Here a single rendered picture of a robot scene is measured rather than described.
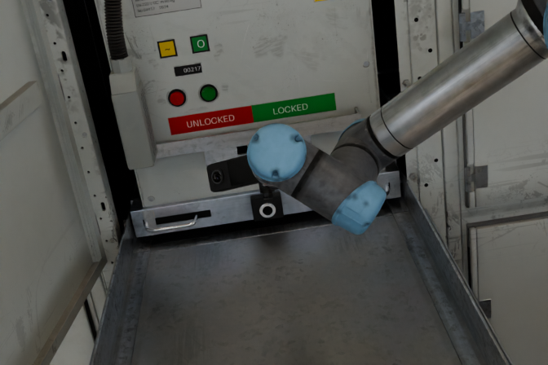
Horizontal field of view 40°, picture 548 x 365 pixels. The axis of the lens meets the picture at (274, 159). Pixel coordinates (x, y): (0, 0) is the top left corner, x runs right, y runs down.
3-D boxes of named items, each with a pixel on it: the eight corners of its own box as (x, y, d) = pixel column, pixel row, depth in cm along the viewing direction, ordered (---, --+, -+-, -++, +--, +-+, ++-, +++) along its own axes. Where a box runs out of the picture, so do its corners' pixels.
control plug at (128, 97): (155, 167, 133) (134, 74, 126) (128, 171, 133) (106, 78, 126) (158, 150, 140) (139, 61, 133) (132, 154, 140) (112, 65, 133)
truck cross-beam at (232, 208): (401, 197, 150) (399, 170, 147) (135, 238, 149) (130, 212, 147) (395, 186, 154) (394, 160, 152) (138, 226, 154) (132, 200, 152)
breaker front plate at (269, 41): (386, 178, 148) (364, -68, 129) (145, 216, 148) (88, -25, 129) (384, 176, 149) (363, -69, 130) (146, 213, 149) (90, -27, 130)
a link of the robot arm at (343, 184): (399, 170, 104) (332, 129, 105) (382, 209, 95) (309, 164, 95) (372, 208, 108) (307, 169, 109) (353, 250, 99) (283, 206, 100)
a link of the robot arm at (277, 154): (290, 194, 95) (233, 159, 95) (289, 199, 106) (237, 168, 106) (323, 142, 95) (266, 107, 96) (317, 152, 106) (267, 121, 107)
